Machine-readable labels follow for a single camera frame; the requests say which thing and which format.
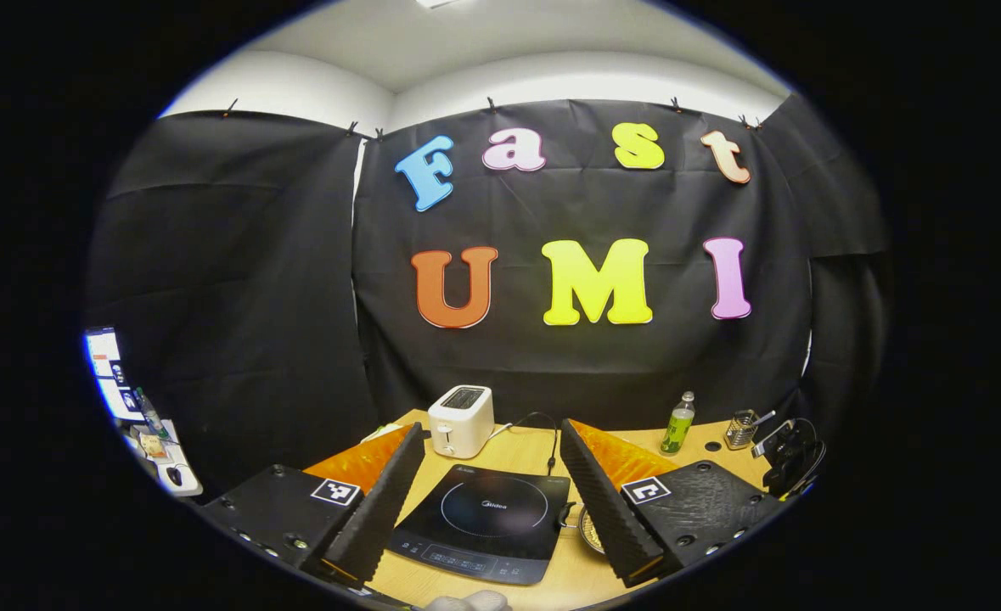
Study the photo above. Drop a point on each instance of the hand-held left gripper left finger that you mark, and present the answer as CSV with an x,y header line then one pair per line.
x,y
381,509

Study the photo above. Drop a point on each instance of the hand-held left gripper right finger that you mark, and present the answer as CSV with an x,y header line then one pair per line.
x,y
606,509

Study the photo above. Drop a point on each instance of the stainless steel pot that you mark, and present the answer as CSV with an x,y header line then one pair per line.
x,y
592,530

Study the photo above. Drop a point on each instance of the black induction cooktop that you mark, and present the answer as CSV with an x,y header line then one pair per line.
x,y
483,518

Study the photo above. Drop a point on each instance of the green drink bottle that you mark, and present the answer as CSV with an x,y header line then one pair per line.
x,y
678,424

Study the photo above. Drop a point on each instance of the white toaster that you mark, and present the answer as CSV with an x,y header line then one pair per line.
x,y
462,420

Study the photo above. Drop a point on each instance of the metal spoon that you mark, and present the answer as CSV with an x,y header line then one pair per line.
x,y
765,417

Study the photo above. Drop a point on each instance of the black computer mouse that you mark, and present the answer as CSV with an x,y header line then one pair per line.
x,y
175,476

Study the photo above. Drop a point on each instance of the white side desk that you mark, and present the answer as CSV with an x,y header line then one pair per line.
x,y
173,458

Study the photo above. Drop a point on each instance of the computer monitor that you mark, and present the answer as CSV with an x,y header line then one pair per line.
x,y
109,373

